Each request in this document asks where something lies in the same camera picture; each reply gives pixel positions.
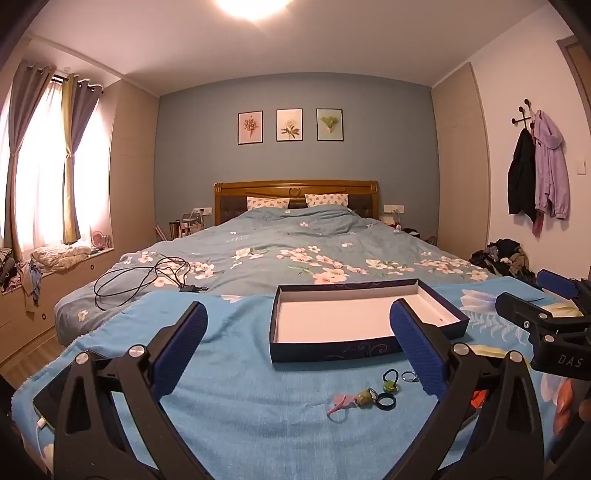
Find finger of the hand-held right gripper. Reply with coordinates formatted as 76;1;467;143
495;292;591;342
538;269;591;305

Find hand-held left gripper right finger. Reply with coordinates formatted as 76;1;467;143
389;298;548;480

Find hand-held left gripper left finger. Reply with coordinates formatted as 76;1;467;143
53;301;208;480

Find dark blue cardboard box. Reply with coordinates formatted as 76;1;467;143
270;278;470;365

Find pile of dark clothes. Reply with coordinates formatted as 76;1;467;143
468;239;541;287

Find blue tulip print blanket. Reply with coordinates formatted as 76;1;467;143
11;277;591;480

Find black jacket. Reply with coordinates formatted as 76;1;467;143
508;128;539;217

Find purple jacket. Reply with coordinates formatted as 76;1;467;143
531;110;568;221

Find bedside clutter of bottles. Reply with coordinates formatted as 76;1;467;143
168;211;206;238

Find beige window seat cabinet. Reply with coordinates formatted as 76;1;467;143
0;251;122;356

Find black tablet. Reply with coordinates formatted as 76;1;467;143
31;351;116;428

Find beige wardrobe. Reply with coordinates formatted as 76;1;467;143
110;79;161;259
431;62;491;278

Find wooden bed with floral duvet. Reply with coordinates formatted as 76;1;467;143
54;206;502;344

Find cream folded quilt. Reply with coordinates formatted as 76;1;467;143
30;246;92;269

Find pile of mixed clothes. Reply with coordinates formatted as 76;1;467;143
0;248;44;305

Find wooden headboard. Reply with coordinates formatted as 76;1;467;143
213;180;383;228

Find yellow and grey curtain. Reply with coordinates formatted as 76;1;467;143
61;74;103;245

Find white sheer curtain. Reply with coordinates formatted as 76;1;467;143
14;76;114;252

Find wooden door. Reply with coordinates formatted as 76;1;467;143
556;34;591;63

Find framed orange flower picture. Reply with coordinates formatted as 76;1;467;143
238;111;264;145

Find framed green leaf picture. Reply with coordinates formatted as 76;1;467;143
316;108;345;141

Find framed white flower picture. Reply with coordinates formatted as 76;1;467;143
276;109;304;142

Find ceiling light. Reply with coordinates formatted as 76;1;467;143
213;0;296;21

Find black cables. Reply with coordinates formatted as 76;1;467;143
93;257;208;311

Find black wall coat rack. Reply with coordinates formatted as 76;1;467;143
510;98;539;132

